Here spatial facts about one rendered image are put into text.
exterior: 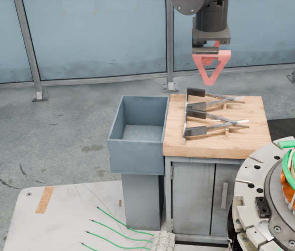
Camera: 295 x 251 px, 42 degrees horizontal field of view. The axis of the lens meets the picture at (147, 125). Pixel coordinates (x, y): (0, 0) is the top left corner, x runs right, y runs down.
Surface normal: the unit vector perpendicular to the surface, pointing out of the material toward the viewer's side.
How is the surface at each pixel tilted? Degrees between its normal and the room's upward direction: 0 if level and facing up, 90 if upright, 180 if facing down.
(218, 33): 0
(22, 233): 0
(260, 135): 0
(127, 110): 90
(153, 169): 90
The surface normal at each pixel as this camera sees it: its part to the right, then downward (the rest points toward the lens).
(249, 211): -0.04, -0.81
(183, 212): -0.12, 0.58
